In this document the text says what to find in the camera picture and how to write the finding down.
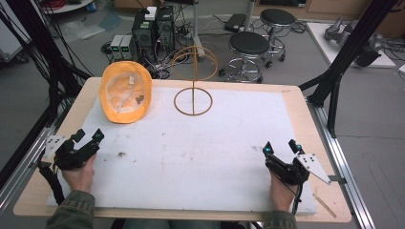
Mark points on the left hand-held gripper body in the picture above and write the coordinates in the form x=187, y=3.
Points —
x=68, y=157

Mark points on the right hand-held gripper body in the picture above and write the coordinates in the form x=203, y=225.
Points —
x=291, y=171

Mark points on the orange hat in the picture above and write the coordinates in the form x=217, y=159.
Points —
x=111, y=111

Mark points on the person's left hand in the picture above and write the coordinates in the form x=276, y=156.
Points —
x=81, y=178

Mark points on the person's right hand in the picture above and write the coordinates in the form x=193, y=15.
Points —
x=281, y=197

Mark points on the thin wooden stick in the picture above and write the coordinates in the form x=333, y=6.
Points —
x=324, y=206

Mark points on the white foam mat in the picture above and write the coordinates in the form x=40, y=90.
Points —
x=191, y=165

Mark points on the small grey power unit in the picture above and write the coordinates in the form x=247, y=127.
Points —
x=116, y=46
x=126, y=46

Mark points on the large black round stool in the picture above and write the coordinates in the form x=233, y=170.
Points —
x=249, y=43

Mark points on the black computer tower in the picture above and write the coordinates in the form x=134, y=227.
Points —
x=144, y=38
x=165, y=30

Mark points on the white floor board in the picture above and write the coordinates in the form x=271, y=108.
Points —
x=318, y=38

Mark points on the flat black case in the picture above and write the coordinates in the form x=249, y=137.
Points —
x=235, y=22

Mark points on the small black round stool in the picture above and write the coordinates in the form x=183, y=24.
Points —
x=277, y=16

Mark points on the white box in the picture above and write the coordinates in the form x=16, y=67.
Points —
x=151, y=13

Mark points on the grey metal pole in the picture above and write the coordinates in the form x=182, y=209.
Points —
x=250, y=14

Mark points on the grey desk leg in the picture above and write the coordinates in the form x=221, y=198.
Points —
x=196, y=28

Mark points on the aluminium rail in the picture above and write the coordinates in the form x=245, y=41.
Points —
x=22, y=168
x=342, y=159

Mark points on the black metal frame strut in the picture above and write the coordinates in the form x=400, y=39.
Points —
x=44, y=44
x=347, y=54

